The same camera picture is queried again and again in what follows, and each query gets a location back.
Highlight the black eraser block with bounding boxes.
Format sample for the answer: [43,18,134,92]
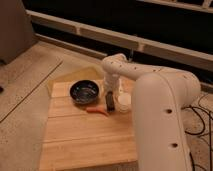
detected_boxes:
[105,92,115,111]

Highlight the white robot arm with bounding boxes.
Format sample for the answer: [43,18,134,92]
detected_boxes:
[101,54,201,171]

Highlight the white ceramic cup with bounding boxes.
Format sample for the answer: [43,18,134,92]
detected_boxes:
[117,93,131,113]

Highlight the black bowl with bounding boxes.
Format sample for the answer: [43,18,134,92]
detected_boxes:
[69,80,99,105]

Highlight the red chili pepper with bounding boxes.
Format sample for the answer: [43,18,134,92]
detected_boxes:
[86,107,109,116]

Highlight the wooden cutting board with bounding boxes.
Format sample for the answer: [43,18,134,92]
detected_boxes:
[39,82,137,171]

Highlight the grey cabinet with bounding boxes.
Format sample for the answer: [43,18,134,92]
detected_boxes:
[0,0,37,64]

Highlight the white metal rail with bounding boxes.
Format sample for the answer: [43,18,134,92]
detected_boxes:
[27,10,213,72]

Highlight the black cables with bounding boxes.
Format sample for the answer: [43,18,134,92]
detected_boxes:
[181,93,213,171]

